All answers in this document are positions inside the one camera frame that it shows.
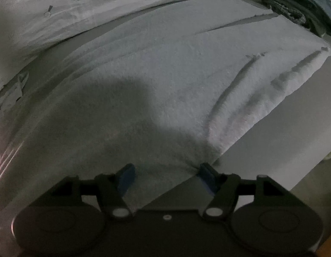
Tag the light grey garment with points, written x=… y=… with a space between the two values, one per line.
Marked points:
x=168 y=72

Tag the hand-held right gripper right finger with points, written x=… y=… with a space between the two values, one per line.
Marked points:
x=208 y=180

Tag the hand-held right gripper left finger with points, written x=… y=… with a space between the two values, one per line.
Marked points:
x=126 y=178

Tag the white carrot print blanket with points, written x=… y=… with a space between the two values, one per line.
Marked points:
x=101 y=8

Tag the checked cloth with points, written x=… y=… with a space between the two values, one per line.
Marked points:
x=288 y=12

